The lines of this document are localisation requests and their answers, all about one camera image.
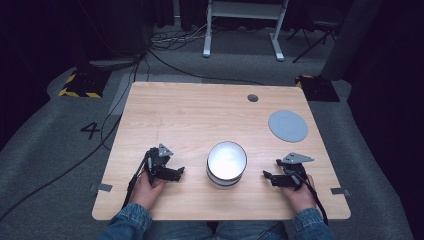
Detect long black floor cable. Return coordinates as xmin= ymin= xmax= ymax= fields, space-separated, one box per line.
xmin=0 ymin=46 xmax=268 ymax=223

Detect grey curtain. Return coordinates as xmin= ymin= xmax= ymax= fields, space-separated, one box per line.
xmin=320 ymin=0 xmax=385 ymax=82

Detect person's legs in jeans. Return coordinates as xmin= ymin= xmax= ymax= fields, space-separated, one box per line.
xmin=143 ymin=219 xmax=295 ymax=240

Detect left hand-held gripper black cable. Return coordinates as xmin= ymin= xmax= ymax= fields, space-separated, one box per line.
xmin=121 ymin=152 xmax=150 ymax=210

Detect black tripod stand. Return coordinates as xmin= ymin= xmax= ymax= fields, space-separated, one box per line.
xmin=286 ymin=18 xmax=338 ymax=64

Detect grey round plate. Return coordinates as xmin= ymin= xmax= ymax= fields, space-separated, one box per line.
xmin=268 ymin=109 xmax=309 ymax=144

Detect person's left hand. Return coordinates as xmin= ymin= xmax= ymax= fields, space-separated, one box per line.
xmin=129 ymin=171 xmax=167 ymax=211

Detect bundle of floor cables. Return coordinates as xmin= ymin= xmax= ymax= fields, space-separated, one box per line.
xmin=149 ymin=23 xmax=214 ymax=53

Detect black yellow striped base plate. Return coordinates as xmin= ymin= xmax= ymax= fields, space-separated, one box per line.
xmin=58 ymin=67 xmax=112 ymax=100
xmin=294 ymin=74 xmax=341 ymax=103

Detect white bowl dark rim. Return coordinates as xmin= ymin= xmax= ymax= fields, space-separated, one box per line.
xmin=206 ymin=173 xmax=242 ymax=190
xmin=205 ymin=140 xmax=248 ymax=184

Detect white metal desk frame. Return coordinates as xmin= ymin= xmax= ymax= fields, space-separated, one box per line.
xmin=202 ymin=0 xmax=291 ymax=62

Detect grey tape strip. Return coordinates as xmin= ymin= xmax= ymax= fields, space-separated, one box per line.
xmin=89 ymin=182 xmax=114 ymax=194
xmin=330 ymin=187 xmax=352 ymax=198

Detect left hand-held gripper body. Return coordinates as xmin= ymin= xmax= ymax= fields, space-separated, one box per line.
xmin=145 ymin=143 xmax=175 ymax=186

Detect person's right hand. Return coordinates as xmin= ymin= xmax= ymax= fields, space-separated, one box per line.
xmin=281 ymin=174 xmax=317 ymax=215

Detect hand-held gripper black cable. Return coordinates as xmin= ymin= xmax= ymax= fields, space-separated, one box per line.
xmin=121 ymin=152 xmax=150 ymax=210
xmin=282 ymin=166 xmax=330 ymax=226

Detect right hand-held gripper black cable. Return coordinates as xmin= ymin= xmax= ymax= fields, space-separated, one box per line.
xmin=282 ymin=166 xmax=330 ymax=226

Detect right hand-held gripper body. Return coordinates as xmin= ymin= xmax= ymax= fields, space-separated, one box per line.
xmin=275 ymin=152 xmax=315 ymax=192

